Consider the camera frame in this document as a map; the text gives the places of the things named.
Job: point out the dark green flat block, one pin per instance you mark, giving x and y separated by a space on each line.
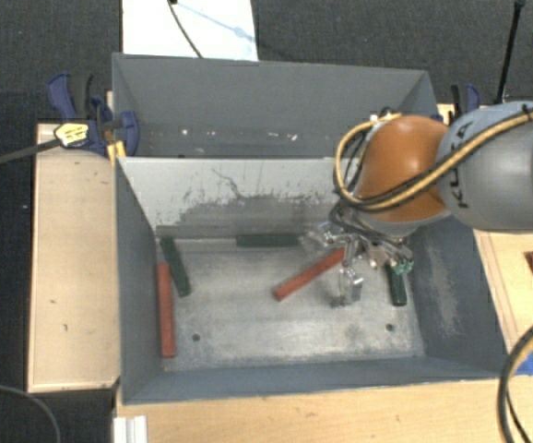
266 240
398 289
176 268

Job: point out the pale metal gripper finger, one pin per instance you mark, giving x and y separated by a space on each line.
341 289
356 289

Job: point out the pale wood board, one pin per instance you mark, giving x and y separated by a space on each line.
73 266

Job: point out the grey metal bin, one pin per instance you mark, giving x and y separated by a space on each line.
257 312

